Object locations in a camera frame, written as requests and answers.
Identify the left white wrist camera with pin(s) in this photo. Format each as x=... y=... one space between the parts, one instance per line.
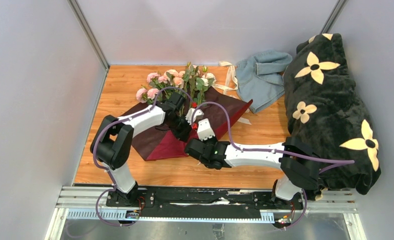
x=193 y=114

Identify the cream printed ribbon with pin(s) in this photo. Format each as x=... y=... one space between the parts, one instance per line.
x=230 y=85

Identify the dark red wrapping paper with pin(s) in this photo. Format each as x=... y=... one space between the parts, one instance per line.
x=154 y=144

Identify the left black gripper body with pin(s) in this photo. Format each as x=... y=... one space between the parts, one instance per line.
x=180 y=126

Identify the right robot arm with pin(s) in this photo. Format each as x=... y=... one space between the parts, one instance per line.
x=298 y=162

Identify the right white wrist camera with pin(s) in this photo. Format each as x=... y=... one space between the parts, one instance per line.
x=204 y=130

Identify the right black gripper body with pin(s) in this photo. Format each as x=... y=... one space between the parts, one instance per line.
x=212 y=141

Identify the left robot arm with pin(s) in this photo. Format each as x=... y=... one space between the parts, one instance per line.
x=113 y=140

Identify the blue towel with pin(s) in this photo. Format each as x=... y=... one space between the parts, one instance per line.
x=259 y=78

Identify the white rose stem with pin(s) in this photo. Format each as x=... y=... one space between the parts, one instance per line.
x=203 y=81

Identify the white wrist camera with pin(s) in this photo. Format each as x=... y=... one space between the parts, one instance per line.
x=193 y=114
x=204 y=130

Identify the black flower-pattern blanket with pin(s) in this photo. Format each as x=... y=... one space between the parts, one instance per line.
x=325 y=112

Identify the pink rose stem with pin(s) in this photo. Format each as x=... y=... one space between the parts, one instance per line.
x=157 y=81

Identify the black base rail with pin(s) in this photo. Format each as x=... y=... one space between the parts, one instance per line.
x=203 y=203

